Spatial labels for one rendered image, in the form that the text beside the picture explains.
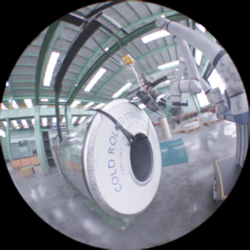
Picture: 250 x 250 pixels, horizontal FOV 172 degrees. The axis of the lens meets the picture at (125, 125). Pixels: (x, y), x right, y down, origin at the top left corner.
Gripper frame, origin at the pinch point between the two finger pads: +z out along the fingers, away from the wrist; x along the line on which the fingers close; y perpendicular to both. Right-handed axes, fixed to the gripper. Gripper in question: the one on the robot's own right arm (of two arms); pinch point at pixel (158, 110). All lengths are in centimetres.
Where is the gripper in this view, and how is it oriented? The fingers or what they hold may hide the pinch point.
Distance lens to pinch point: 118.0
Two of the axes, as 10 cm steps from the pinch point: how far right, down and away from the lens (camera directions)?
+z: -5.2, 8.4, 1.4
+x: -5.0, -4.3, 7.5
